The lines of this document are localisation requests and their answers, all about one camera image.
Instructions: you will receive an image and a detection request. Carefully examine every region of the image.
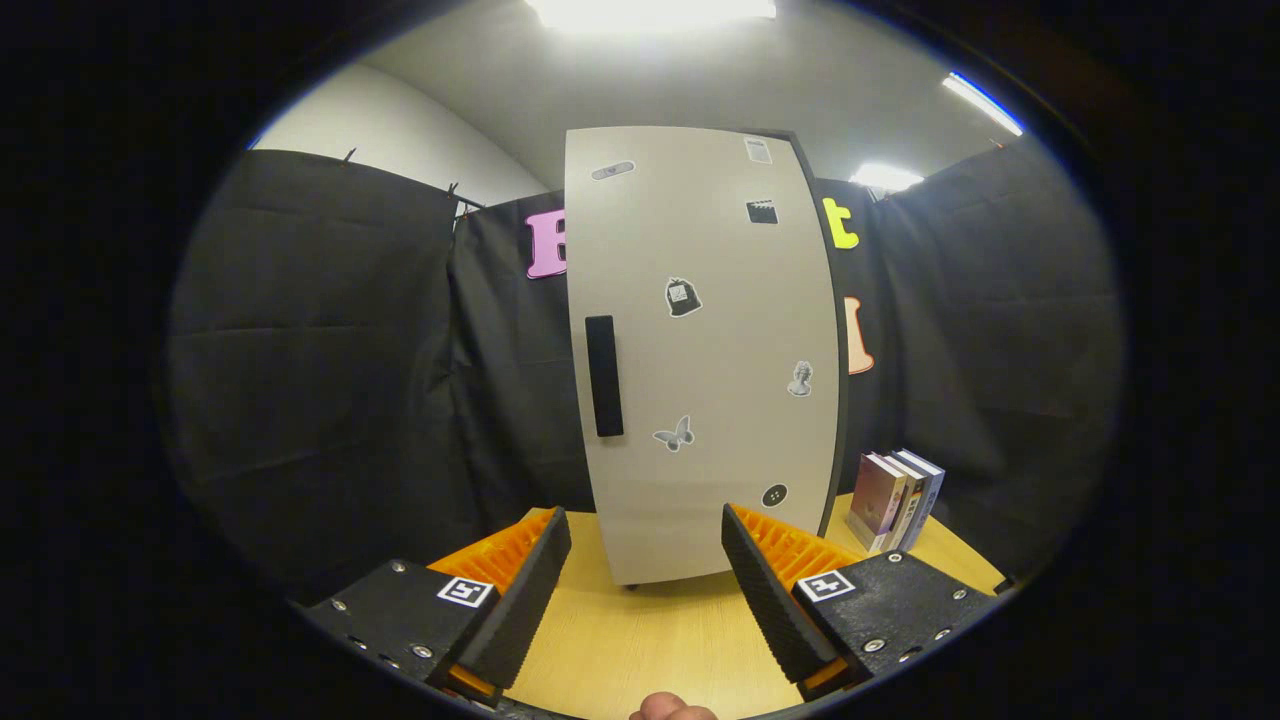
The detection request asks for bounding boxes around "black door handle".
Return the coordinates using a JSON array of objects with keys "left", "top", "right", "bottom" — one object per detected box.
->
[{"left": 585, "top": 315, "right": 626, "bottom": 438}]

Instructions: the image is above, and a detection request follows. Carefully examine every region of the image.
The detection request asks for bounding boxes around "black backdrop cloth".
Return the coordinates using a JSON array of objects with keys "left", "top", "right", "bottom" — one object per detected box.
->
[{"left": 165, "top": 135, "right": 1126, "bottom": 601}]

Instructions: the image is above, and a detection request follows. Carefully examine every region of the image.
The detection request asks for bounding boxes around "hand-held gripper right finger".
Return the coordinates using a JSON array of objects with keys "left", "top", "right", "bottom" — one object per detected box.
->
[{"left": 721, "top": 503, "right": 1004, "bottom": 703}]

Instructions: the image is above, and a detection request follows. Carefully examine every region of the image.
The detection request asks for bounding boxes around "large ceiling light panel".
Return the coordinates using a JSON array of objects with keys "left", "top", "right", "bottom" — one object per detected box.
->
[{"left": 525, "top": 0, "right": 778, "bottom": 33}]

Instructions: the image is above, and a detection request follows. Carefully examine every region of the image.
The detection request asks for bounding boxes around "long ceiling strip light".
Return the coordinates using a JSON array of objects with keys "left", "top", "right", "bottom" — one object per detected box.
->
[{"left": 941, "top": 71, "right": 1025, "bottom": 137}]

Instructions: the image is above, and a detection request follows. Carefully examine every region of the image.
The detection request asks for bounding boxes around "small ceiling light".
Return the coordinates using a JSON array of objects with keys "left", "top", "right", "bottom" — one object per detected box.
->
[{"left": 850, "top": 163, "right": 925, "bottom": 193}]

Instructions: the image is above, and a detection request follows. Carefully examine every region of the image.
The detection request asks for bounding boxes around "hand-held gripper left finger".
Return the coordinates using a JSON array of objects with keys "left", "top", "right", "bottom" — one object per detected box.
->
[{"left": 298, "top": 506, "right": 573, "bottom": 708}]

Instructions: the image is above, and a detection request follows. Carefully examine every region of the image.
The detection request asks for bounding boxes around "dark grey cabinet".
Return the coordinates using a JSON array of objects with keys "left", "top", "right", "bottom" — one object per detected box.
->
[{"left": 770, "top": 128, "right": 852, "bottom": 543}]

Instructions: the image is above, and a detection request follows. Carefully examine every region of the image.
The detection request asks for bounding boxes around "grey cover book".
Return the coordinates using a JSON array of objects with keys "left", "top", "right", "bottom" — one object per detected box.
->
[{"left": 880, "top": 452, "right": 928, "bottom": 553}]

